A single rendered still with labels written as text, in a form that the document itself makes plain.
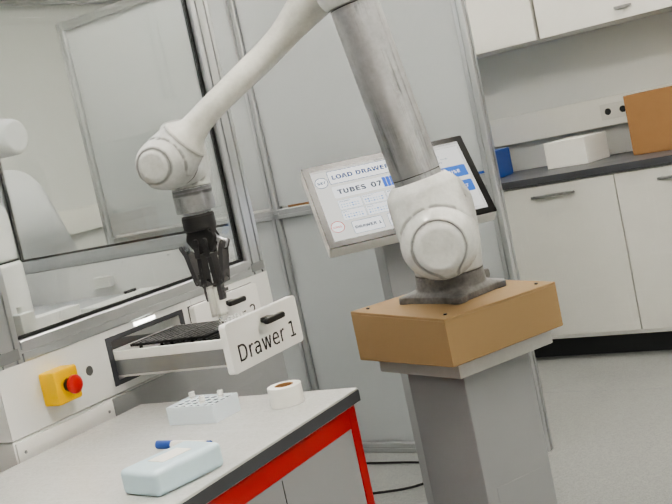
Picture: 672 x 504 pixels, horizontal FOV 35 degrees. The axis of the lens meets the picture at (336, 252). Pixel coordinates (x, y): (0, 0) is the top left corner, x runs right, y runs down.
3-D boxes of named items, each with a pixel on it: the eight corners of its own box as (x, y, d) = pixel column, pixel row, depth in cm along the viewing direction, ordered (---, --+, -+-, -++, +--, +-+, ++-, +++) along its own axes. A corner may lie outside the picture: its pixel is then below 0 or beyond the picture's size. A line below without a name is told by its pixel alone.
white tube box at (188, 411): (241, 409, 220) (237, 392, 219) (216, 423, 212) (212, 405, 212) (195, 412, 226) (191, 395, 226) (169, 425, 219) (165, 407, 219)
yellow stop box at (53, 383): (86, 395, 228) (78, 363, 227) (62, 406, 222) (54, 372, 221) (68, 397, 231) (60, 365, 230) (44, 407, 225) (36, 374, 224)
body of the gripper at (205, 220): (221, 207, 242) (230, 247, 242) (192, 213, 246) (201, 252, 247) (202, 212, 235) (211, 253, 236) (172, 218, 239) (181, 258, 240)
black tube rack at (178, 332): (255, 342, 252) (249, 316, 251) (212, 363, 236) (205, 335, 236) (181, 350, 263) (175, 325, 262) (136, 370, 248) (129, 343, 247)
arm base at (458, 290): (519, 280, 243) (515, 256, 242) (460, 304, 228) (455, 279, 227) (456, 281, 256) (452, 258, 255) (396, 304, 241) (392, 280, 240)
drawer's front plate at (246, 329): (304, 339, 252) (294, 294, 251) (235, 375, 227) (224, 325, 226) (297, 340, 253) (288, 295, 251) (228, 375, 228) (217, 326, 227)
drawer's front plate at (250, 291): (264, 320, 295) (255, 282, 294) (202, 348, 270) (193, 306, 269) (259, 321, 296) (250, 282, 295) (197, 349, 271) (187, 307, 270)
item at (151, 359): (292, 336, 251) (287, 311, 250) (231, 366, 229) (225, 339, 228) (161, 350, 271) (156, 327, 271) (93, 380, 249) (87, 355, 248)
